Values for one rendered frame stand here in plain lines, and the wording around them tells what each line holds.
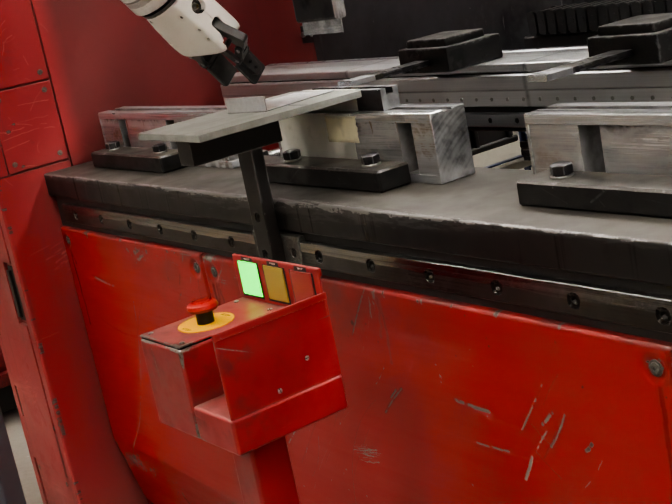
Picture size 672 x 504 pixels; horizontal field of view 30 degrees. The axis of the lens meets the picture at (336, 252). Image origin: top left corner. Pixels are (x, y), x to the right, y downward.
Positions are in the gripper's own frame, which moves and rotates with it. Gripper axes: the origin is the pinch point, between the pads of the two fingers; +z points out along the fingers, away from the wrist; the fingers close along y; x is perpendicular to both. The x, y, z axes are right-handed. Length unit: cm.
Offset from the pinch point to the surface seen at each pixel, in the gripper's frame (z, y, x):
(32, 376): 49, 94, 33
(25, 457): 106, 174, 38
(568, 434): 28, -54, 33
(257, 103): 3.9, -2.7, 3.1
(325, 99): 9.1, -9.0, -1.3
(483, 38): 28.1, -11.2, -27.5
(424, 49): 23.8, -5.0, -22.5
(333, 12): 5.2, -6.4, -13.7
